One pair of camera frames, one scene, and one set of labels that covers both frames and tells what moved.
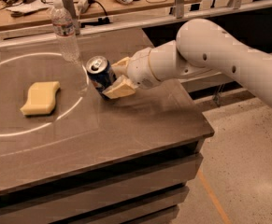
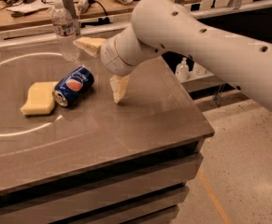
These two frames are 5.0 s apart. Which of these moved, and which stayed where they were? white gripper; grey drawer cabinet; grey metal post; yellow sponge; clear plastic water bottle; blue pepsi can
Moved: white gripper; blue pepsi can
Stayed: yellow sponge; clear plastic water bottle; grey drawer cabinet; grey metal post
